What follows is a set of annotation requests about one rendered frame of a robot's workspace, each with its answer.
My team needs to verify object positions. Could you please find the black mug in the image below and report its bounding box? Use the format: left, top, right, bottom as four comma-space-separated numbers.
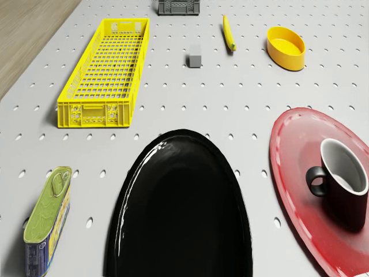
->
305, 138, 369, 233

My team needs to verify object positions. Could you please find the black plate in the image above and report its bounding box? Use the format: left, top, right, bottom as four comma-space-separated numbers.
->
103, 129, 254, 277

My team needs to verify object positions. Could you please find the grey cube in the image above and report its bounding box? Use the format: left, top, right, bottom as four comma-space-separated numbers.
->
189, 44, 202, 69

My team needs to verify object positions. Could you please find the yellow basket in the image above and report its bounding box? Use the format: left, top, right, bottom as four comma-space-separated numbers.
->
57, 18, 150, 129

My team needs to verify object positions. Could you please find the red plate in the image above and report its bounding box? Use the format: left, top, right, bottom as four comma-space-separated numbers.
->
269, 107, 369, 277

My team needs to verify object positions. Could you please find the banana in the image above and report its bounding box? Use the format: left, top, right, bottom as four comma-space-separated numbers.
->
222, 14, 238, 53

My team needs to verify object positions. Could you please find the yellow bowl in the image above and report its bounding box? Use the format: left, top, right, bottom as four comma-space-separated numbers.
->
266, 26, 306, 72

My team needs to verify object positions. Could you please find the dark grey basket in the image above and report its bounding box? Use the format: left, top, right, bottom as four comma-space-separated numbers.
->
157, 0, 201, 17

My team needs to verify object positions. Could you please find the flat-sided can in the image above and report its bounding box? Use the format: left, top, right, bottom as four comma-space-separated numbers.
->
22, 166, 73, 277

